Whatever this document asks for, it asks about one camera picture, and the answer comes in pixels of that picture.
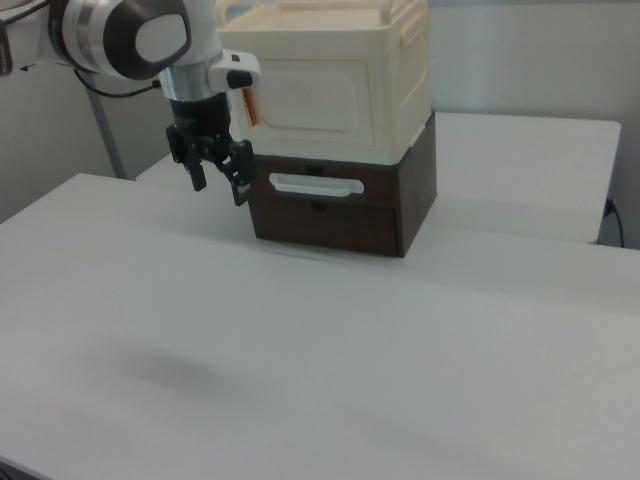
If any black wall cable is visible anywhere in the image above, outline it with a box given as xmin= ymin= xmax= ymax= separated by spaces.
xmin=603 ymin=196 xmax=627 ymax=249

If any cream cabinet door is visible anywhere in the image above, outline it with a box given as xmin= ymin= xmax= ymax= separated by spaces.
xmin=244 ymin=58 xmax=399 ymax=154

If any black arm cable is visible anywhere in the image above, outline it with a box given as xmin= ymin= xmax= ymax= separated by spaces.
xmin=73 ymin=68 xmax=165 ymax=100

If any dark brown drawer box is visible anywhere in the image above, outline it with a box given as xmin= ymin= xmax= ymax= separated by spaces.
xmin=248 ymin=111 xmax=438 ymax=259

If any grey metal pole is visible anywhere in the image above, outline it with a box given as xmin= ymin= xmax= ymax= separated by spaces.
xmin=86 ymin=74 xmax=127 ymax=180

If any orange door handle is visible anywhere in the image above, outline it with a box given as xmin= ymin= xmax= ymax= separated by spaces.
xmin=241 ymin=86 xmax=261 ymax=128

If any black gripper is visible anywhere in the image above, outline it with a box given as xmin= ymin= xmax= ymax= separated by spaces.
xmin=166 ymin=93 xmax=255 ymax=207

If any cream plastic cabinet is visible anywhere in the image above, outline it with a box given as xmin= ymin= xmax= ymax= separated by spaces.
xmin=217 ymin=0 xmax=432 ymax=166

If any white drawer handle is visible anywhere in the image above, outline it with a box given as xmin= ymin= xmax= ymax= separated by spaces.
xmin=267 ymin=171 xmax=366 ymax=198

